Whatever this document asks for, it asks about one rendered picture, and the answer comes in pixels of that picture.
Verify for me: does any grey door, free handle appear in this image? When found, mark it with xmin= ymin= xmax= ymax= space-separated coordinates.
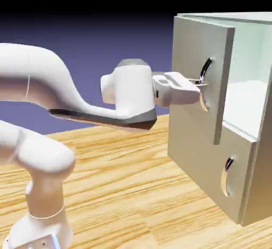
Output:
xmin=167 ymin=109 xmax=258 ymax=226

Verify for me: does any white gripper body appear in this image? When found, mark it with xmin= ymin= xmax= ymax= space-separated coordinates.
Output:
xmin=164 ymin=71 xmax=202 ymax=106

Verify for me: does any pale grey cabinet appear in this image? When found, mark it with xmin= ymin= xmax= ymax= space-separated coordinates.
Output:
xmin=167 ymin=12 xmax=272 ymax=227

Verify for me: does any grey door, gripped handle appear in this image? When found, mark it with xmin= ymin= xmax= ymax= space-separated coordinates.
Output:
xmin=169 ymin=15 xmax=236 ymax=146

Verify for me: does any curved metal handle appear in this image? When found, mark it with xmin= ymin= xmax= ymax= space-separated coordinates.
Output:
xmin=220 ymin=157 xmax=235 ymax=198
xmin=199 ymin=57 xmax=215 ymax=113

